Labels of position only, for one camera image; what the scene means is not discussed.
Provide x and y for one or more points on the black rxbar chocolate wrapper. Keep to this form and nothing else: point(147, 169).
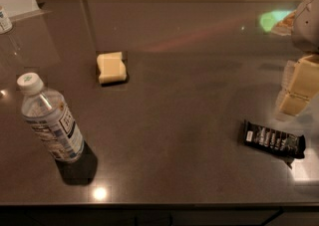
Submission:
point(274, 141)

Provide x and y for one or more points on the white bottle at left edge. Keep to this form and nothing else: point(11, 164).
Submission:
point(5, 23)

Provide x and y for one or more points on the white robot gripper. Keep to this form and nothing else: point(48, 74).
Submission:
point(307, 26)

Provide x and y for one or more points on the yellow sponge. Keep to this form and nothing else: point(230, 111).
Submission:
point(112, 68)

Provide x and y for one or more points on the clear plastic water bottle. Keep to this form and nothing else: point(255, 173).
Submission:
point(49, 116)

